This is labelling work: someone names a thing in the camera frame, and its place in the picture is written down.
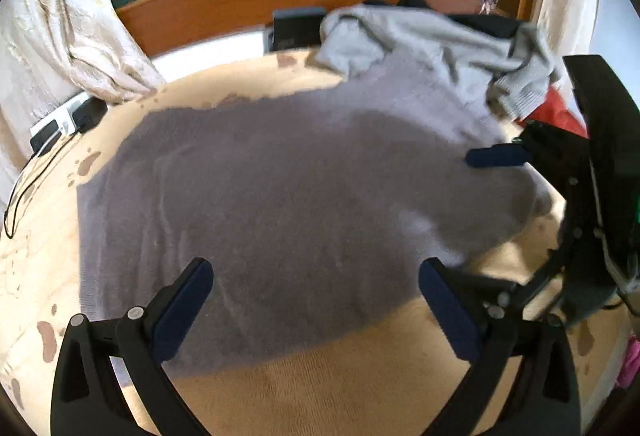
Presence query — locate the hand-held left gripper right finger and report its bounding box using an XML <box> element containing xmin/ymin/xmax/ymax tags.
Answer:
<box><xmin>419</xmin><ymin>257</ymin><xmax>581</xmax><ymax>436</ymax></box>

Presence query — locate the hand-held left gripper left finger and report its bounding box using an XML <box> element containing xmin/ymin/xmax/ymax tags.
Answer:
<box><xmin>50</xmin><ymin>257</ymin><xmax>216</xmax><ymax>436</ymax></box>

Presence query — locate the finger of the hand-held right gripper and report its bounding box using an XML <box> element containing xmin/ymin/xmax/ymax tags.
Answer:
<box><xmin>465</xmin><ymin>142</ymin><xmax>532</xmax><ymax>169</ymax></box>
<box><xmin>450</xmin><ymin>243</ymin><xmax>568</xmax><ymax>317</ymax></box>

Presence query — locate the grey fleece sweater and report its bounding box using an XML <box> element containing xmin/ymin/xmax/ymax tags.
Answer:
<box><xmin>75</xmin><ymin>51</ymin><xmax>556</xmax><ymax>379</ymax></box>

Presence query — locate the red cloth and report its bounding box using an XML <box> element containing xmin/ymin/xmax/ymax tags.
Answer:
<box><xmin>520</xmin><ymin>84</ymin><xmax>591</xmax><ymax>139</ymax></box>

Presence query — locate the pink cloth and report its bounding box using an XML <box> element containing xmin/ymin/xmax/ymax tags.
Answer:
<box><xmin>616</xmin><ymin>335</ymin><xmax>640</xmax><ymax>389</ymax></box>

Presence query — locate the black garment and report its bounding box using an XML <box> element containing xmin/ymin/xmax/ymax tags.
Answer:
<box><xmin>362</xmin><ymin>0</ymin><xmax>521</xmax><ymax>57</ymax></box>

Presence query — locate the light grey sweatshirt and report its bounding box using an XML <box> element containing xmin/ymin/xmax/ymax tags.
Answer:
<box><xmin>312</xmin><ymin>4</ymin><xmax>563</xmax><ymax>122</ymax></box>

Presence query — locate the yellow paw-print blanket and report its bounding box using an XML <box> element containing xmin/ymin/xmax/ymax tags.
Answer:
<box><xmin>0</xmin><ymin>49</ymin><xmax>631</xmax><ymax>436</ymax></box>

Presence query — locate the large black charger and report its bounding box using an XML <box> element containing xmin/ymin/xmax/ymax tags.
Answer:
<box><xmin>72</xmin><ymin>99</ymin><xmax>108</xmax><ymax>134</ymax></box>

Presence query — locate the small black charger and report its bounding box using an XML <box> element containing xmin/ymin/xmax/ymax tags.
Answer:
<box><xmin>30</xmin><ymin>129</ymin><xmax>63</xmax><ymax>154</ymax></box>

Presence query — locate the white power strip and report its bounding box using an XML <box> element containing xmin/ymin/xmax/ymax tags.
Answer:
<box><xmin>30</xmin><ymin>96</ymin><xmax>88</xmax><ymax>152</ymax></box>

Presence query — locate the black box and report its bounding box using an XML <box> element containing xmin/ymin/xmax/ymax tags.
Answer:
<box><xmin>271</xmin><ymin>7</ymin><xmax>328</xmax><ymax>53</ymax></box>

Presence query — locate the white mattress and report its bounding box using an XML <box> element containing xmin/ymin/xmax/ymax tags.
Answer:
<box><xmin>150</xmin><ymin>29</ymin><xmax>273</xmax><ymax>84</ymax></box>

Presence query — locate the cream curtain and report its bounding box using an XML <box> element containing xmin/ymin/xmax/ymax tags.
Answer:
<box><xmin>0</xmin><ymin>0</ymin><xmax>166</xmax><ymax>197</ymax></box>

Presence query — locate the wooden bed headboard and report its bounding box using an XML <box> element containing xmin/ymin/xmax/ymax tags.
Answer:
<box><xmin>115</xmin><ymin>0</ymin><xmax>501</xmax><ymax>60</ymax></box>

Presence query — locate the black cable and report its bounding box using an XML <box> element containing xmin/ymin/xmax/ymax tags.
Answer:
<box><xmin>4</xmin><ymin>129</ymin><xmax>76</xmax><ymax>239</ymax></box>

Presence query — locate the white cable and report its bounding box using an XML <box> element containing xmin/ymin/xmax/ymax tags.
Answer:
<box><xmin>10</xmin><ymin>131</ymin><xmax>71</xmax><ymax>197</ymax></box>

